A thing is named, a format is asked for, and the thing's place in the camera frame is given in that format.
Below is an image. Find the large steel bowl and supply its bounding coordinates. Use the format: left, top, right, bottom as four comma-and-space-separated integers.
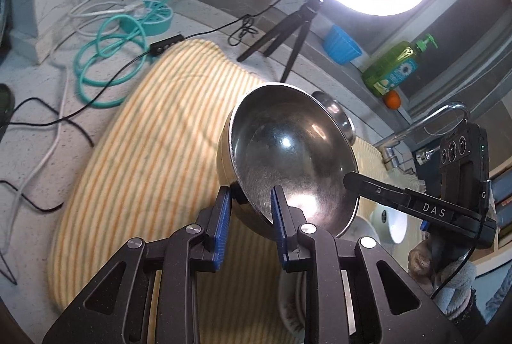
216, 83, 361, 238

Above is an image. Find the dark rounded object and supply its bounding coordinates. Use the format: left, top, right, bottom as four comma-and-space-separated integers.
0, 83, 17, 139

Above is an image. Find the teal round cable reel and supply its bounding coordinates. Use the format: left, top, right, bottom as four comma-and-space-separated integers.
120, 0, 174, 37

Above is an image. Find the green dish soap bottle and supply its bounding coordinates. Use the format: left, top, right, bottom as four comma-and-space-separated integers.
362, 33, 439, 97

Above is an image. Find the teal cable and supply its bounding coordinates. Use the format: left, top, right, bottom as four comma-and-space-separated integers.
72, 0, 249, 107

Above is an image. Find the white cable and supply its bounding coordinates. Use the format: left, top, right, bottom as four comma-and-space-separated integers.
0, 0, 140, 254

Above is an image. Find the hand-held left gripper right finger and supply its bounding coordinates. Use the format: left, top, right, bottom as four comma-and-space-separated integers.
270, 185, 467, 344

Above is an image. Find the black mini tripod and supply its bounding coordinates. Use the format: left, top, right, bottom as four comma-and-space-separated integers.
237, 0, 325, 83

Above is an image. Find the person's right forearm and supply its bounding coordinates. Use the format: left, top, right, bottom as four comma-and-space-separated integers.
430, 260, 481, 329

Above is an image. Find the chrome kitchen faucet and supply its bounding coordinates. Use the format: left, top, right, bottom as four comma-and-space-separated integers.
374, 101, 473, 169

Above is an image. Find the red steel bowl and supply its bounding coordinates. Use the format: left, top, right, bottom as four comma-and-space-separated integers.
311, 90, 356, 145

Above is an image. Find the wooden shelf unit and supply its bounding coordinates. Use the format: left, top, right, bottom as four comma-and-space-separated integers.
480, 150, 512, 251

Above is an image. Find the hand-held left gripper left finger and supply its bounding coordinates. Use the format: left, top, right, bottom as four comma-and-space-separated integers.
46, 186, 233, 344

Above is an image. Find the yellow striped towel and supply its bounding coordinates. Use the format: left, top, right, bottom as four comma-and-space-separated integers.
47, 39, 425, 344

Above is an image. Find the orange fruit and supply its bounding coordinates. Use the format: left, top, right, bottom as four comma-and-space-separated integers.
383, 90, 402, 110

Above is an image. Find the blue fluted cup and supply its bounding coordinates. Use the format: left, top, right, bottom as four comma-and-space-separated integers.
323, 24, 363, 66

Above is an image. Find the person's right hand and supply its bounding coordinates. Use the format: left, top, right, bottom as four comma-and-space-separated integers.
408, 238, 445, 285

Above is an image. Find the black ring light cable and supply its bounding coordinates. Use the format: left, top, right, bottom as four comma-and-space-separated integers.
80, 0, 321, 107

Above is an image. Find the large floral white plate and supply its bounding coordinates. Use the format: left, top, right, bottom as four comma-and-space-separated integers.
278, 268, 308, 332

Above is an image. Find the plain white bowl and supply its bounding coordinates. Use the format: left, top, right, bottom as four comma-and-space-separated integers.
369, 203, 409, 246

